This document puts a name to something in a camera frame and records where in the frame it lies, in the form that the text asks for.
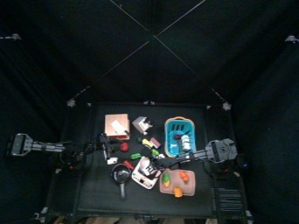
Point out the small white toy block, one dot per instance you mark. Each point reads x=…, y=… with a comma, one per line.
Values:
x=112, y=160

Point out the red toy tomato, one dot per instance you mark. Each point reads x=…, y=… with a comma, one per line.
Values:
x=125, y=146

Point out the yellow toy food piece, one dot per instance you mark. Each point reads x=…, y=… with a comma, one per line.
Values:
x=147, y=143

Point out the green toy vegetable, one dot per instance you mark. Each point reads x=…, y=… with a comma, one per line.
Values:
x=155, y=152
x=135, y=156

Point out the orange toy carrot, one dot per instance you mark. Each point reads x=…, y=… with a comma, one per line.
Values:
x=183, y=176

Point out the teal basket orange rim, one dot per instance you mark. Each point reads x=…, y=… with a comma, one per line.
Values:
x=171, y=140

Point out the white toy bottle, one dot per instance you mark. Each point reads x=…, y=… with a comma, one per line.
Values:
x=186, y=143

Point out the orange toy food piece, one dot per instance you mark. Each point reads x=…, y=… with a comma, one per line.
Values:
x=178, y=192

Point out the small grey white toy appliance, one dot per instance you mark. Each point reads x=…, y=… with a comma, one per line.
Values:
x=142, y=124

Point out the dark purple toy eggplant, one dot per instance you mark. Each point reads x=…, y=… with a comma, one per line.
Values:
x=178, y=136

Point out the red toy pepper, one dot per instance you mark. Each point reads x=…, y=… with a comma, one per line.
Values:
x=129, y=164

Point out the yellow toy corn green husk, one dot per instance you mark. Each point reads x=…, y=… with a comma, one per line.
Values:
x=166, y=179

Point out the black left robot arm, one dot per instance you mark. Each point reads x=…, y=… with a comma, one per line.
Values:
x=43, y=145

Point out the pink toy food block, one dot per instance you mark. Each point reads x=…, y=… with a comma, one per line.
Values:
x=155, y=142

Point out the glass pan lid grey knob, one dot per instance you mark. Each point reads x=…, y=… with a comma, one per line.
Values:
x=122, y=173

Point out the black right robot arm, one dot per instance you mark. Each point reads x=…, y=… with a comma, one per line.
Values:
x=213, y=151

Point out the white printed label sticker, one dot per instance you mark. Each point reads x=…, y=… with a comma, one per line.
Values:
x=230, y=201

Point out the pink toy cutting board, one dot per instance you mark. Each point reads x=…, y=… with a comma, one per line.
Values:
x=175, y=185

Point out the red wooden toy box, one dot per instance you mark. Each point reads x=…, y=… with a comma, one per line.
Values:
x=116, y=126

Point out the grey toy frying pan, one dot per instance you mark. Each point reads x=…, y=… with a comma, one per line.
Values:
x=122, y=178

